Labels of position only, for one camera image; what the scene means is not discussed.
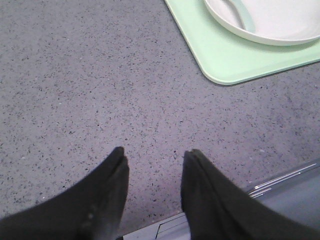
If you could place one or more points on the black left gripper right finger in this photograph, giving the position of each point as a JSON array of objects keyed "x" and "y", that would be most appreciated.
[{"x": 216, "y": 209}]

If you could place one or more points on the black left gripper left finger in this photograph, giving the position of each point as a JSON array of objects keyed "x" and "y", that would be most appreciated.
[{"x": 90, "y": 210}]

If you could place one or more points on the white round plate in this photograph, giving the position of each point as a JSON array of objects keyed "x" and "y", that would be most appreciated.
[{"x": 277, "y": 22}]

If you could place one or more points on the light green plastic tray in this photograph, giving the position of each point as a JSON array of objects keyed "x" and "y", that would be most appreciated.
[{"x": 227, "y": 59}]

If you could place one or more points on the sage green plastic spoon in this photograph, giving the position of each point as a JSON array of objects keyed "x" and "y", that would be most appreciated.
[{"x": 244, "y": 15}]

